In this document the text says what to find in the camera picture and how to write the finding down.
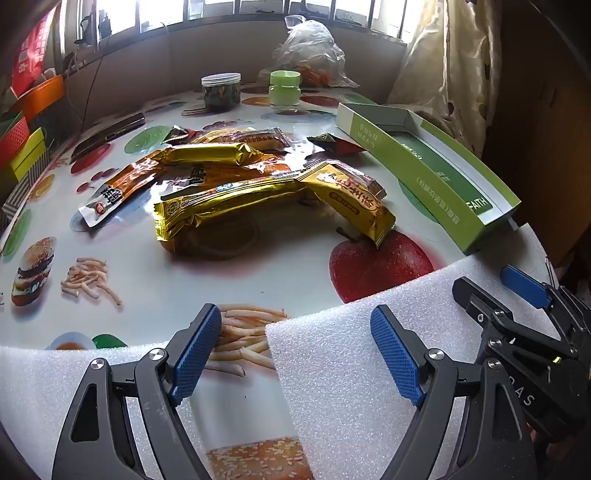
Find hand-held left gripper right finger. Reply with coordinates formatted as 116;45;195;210
369;304;539;480

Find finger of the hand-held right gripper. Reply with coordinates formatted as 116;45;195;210
501;265;560;310
451;276;509;325

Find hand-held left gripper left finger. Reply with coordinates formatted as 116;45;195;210
52;303;223;480

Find green and white box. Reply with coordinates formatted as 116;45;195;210
335;102;522;256

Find gold long snack packet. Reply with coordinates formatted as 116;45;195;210
159;142;264;168
154;173;319;243

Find yellow peanut snack packet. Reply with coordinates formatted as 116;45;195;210
298;162;397;250

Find red triangular snack packet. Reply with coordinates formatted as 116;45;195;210
161;126;191;146
307;131;370;155

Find white foam sheet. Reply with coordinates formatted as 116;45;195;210
0;342;169;480
265;222;583;480

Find fruit printed tablecloth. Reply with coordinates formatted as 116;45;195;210
0;82;555;480

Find brown wooden cabinet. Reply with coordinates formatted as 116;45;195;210
480;0;591;268

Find black smartphone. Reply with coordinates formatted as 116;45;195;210
70;112;146;163

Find black and white striped box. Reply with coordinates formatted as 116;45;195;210
0;171;47;217

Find cream patterned curtain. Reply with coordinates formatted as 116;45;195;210
387;0;504;158

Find dark jar with clear lid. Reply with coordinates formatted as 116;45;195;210
201;74;242;113

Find yellow-green box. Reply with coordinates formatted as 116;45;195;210
9;127;49;183

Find green jar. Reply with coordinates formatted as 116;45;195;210
269;70;303;109

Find red basket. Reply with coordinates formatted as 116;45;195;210
0;115;31;169

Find orange box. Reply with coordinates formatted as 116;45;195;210
9;75;65;123

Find clear plastic bag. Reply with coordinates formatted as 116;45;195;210
257;14;361;89

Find red packaging bag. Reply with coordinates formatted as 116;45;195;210
10;4;58;97

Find barred window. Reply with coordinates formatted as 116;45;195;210
60;0;419;44

